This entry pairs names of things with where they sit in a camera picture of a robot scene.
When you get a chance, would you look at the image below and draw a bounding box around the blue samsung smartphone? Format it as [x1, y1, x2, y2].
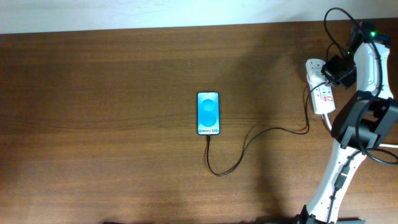
[197, 92, 221, 135]

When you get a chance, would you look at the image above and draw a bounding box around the white power strip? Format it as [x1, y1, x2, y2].
[305, 58, 335, 114]

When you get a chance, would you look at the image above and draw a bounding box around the white usb charger adapter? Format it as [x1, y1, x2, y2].
[307, 67, 326, 85]

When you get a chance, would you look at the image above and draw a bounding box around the black usb charging cable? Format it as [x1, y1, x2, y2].
[205, 79, 330, 178]

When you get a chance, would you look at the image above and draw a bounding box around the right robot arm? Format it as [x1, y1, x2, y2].
[294, 22, 397, 223]

